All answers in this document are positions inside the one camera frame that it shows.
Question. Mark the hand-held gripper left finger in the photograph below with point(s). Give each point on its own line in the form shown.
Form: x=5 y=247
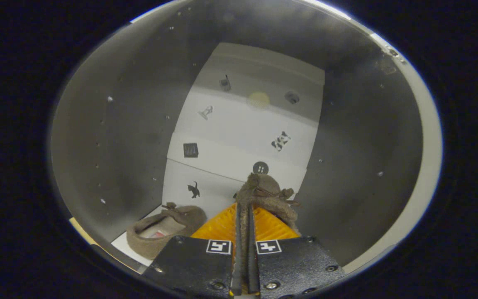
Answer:
x=236 y=265

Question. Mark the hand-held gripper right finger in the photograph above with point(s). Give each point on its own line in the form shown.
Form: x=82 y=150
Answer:
x=254 y=265

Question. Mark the brown suede shoe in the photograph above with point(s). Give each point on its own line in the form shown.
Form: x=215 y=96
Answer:
x=264 y=191
x=156 y=241

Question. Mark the grey shoe cabinet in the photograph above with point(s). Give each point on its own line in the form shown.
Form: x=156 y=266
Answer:
x=118 y=145

